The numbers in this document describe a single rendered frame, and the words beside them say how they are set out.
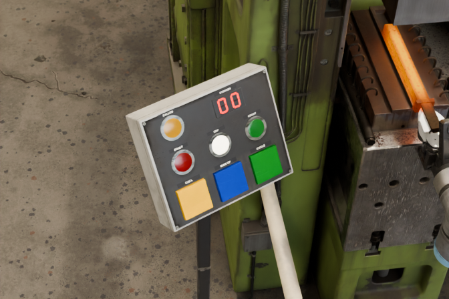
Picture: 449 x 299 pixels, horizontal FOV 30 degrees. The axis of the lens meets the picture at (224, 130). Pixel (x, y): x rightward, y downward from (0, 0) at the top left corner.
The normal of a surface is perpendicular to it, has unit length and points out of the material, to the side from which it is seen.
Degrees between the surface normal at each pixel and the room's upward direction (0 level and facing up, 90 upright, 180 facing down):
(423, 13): 90
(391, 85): 0
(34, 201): 0
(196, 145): 60
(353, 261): 90
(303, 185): 90
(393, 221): 90
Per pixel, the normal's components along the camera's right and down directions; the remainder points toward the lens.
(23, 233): 0.02, -0.70
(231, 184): 0.48, 0.18
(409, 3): 0.15, 0.71
